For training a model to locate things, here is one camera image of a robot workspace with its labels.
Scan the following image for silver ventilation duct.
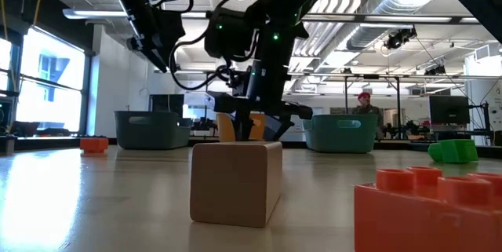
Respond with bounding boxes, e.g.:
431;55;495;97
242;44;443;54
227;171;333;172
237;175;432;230
344;0;456;51

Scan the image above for pale wooden block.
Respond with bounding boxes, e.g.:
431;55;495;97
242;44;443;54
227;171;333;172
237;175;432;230
190;141;283;228

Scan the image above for large bright window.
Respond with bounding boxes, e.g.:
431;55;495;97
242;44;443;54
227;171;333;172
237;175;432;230
15;26;85;132

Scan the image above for black table rig frame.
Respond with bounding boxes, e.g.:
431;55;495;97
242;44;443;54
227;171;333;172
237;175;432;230
0;136;502;159

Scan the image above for black background station frame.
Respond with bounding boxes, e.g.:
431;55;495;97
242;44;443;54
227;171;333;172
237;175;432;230
344;74;402;139

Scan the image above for person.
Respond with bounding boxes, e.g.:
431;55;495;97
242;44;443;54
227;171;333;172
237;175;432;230
351;91;385;140

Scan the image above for green toy brick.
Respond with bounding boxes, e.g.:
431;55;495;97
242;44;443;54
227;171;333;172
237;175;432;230
427;138;479;164

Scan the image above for overhead light bar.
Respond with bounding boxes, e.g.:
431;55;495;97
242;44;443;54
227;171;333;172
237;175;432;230
62;8;502;24

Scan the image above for black computer monitor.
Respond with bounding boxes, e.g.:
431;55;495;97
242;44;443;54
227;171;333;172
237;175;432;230
429;94;471;126

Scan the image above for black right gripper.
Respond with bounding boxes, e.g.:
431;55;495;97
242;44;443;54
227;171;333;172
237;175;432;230
207;86;314;143

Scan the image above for dark equipment by window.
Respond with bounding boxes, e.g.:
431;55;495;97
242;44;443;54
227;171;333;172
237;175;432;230
0;97;40;137

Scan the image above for yellow plastic bin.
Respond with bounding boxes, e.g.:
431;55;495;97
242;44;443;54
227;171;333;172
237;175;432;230
216;113;267;143

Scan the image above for grey-blue plastic bin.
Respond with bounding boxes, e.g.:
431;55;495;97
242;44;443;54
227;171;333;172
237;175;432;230
113;110;193;150

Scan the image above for background robot arms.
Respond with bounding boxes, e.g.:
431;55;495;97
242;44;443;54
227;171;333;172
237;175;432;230
382;120;428;139

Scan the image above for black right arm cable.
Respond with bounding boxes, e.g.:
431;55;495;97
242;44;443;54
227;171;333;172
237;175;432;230
169;0;271;91

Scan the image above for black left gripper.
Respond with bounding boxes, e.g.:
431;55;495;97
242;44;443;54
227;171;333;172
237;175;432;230
104;0;187;74

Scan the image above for orange toy brick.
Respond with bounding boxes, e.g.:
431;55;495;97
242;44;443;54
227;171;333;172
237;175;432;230
79;137;110;155
354;167;502;252

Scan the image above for teal plastic bin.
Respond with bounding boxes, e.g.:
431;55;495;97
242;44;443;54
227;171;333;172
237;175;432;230
303;114;380;154

